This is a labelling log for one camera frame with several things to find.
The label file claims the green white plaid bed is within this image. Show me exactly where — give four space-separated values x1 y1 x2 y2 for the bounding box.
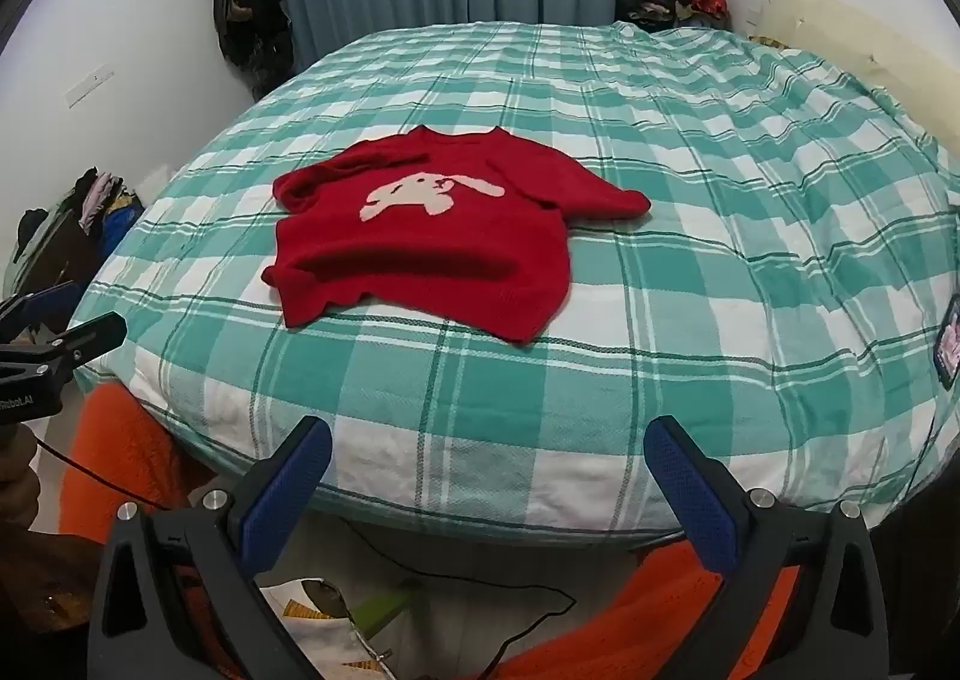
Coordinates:
75 20 960 550

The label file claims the phone with pink case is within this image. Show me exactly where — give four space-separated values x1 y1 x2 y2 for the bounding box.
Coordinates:
933 299 960 394

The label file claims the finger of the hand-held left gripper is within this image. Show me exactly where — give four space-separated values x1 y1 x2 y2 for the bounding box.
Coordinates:
0 311 128 388
0 280 82 345

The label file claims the white patterned bag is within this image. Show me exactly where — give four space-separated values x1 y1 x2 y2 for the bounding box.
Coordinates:
259 573 422 680

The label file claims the clothes pile with blue garment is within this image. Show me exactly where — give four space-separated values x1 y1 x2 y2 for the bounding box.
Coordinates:
4 167 145 298

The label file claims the red knit sweater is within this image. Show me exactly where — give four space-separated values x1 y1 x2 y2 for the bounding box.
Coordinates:
261 125 652 349

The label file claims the white wall plate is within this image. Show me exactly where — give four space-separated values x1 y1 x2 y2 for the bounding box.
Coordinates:
64 71 115 107

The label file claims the dark brown wooden furniture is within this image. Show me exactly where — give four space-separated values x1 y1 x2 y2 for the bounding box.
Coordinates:
0 526 100 640

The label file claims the black cable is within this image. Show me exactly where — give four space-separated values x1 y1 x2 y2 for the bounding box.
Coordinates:
346 521 578 680
22 425 177 512

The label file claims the beige wall panel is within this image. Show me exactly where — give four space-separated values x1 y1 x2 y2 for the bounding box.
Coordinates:
750 0 955 122

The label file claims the orange fleece garment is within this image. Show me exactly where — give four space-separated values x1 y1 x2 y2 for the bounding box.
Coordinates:
56 380 803 680

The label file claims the person's left hand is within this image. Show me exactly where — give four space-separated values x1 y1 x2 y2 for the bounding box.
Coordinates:
0 426 40 527

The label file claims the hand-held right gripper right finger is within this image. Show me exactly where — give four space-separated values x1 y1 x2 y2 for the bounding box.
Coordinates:
643 416 893 680

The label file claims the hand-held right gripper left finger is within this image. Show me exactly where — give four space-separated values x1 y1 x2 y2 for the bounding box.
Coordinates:
88 416 333 680

